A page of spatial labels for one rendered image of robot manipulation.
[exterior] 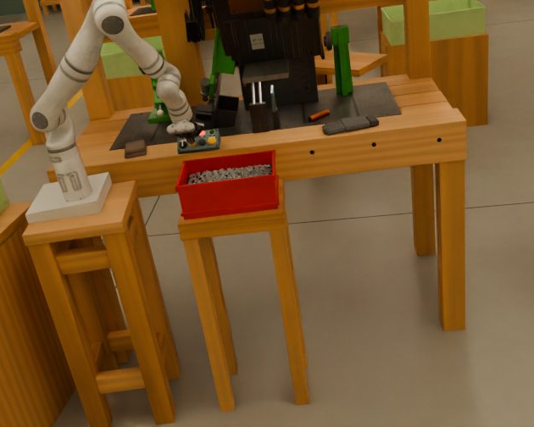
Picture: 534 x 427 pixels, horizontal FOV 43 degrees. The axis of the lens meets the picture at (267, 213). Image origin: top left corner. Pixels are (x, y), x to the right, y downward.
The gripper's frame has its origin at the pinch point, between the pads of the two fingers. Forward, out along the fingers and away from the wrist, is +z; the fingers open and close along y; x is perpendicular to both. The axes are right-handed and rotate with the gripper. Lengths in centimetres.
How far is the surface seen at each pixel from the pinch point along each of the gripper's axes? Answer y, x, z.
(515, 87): -202, -182, 244
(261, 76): -27.4, -14.1, -11.4
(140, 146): 19.7, -2.4, 4.6
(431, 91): -92, -29, 29
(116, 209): 22.9, 29.8, -8.3
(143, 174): 19.5, 6.9, 8.9
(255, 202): -22.4, 33.0, -8.5
